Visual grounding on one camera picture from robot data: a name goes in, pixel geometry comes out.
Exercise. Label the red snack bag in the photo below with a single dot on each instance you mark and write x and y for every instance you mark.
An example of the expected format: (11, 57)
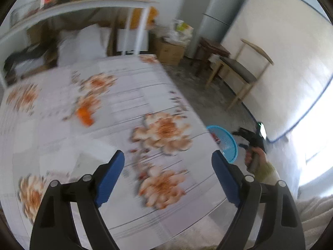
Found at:
(216, 138)

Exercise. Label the grey refrigerator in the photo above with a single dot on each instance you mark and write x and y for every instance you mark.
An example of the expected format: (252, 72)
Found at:
(216, 5)

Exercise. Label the dark wooden stool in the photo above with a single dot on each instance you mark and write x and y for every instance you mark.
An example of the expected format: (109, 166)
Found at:
(212, 45)

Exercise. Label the white plastic bags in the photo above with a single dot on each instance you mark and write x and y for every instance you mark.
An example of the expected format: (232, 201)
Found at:
(179, 37)

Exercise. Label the orange peel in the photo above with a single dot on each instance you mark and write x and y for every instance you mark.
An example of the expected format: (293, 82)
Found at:
(85, 117)

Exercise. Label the white shelf table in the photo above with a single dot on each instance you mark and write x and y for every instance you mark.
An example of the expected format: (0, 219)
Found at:
(78, 5)

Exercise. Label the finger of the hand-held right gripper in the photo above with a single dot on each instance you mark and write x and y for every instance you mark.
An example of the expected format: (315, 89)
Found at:
(244, 145)
(243, 133)

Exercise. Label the person's right forearm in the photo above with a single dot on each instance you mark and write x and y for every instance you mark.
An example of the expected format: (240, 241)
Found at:
(266, 174)

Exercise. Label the black chair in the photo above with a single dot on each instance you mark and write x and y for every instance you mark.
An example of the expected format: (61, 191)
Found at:
(18, 57)

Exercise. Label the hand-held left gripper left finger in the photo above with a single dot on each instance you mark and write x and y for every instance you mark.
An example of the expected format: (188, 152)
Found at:
(110, 179)

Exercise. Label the table with floral tablecloth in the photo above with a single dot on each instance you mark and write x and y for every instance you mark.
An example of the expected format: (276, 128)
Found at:
(117, 104)

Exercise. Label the blue plastic waste basket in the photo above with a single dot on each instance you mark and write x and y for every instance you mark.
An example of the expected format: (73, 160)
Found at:
(229, 148)

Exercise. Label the cardboard box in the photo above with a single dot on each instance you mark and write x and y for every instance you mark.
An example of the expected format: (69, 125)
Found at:
(169, 52)

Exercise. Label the white pillow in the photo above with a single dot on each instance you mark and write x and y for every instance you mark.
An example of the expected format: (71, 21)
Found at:
(80, 44)

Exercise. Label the wooden chair with dark seat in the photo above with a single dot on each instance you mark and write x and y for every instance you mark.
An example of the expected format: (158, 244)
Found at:
(239, 69)

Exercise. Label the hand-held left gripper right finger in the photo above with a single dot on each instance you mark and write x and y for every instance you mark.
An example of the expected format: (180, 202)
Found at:
(226, 179)

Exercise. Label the white mattress with blue edge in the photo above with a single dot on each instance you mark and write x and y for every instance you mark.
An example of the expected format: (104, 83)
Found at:
(286, 57)

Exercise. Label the yellow plastic bag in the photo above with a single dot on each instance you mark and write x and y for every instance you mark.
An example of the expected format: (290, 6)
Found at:
(152, 17)

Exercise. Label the person's right hand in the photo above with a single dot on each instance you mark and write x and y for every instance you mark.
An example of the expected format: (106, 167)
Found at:
(262, 157)

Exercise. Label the white foam box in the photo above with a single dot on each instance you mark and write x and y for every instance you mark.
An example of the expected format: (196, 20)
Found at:
(134, 41)

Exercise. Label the glass bowl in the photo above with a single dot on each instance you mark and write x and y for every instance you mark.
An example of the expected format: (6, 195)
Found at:
(26, 11)

